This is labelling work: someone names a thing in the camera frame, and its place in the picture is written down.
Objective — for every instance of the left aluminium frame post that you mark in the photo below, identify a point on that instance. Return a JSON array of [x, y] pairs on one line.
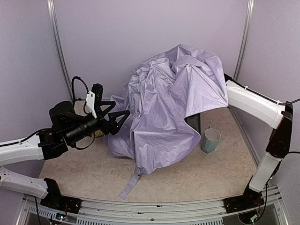
[[58, 45]]

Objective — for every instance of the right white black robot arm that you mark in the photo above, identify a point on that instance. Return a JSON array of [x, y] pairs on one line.
[[278, 116]]

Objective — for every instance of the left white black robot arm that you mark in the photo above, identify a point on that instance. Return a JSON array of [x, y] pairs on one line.
[[48, 143]]

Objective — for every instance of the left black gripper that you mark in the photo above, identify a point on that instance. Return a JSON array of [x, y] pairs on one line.
[[103, 118]]

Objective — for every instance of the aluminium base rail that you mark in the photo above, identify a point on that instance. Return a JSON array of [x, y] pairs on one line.
[[97, 212]]

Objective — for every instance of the right aluminium frame post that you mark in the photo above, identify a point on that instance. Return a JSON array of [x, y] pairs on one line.
[[244, 39]]

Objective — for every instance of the lavender folding umbrella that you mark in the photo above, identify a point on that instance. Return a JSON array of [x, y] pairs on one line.
[[163, 95]]

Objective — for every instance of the aluminium frame post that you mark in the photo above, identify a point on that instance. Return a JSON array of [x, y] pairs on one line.
[[58, 45], [244, 39]]

